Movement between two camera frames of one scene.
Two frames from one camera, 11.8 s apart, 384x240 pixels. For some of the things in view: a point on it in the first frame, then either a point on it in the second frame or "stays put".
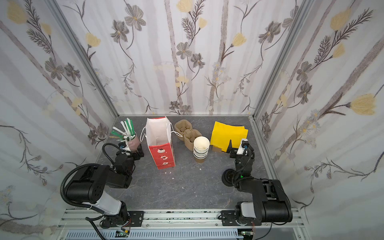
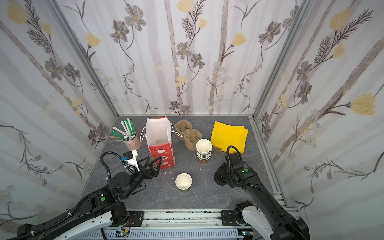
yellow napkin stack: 222,133 stays put
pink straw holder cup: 134,144 stays put
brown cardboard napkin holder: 216,149 stays put
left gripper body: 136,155 → 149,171
